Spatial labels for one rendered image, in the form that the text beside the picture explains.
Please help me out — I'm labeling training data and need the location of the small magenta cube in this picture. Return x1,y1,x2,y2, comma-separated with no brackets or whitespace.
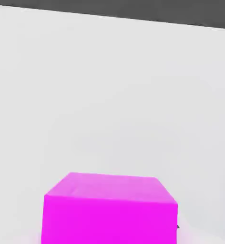
41,172,179,244

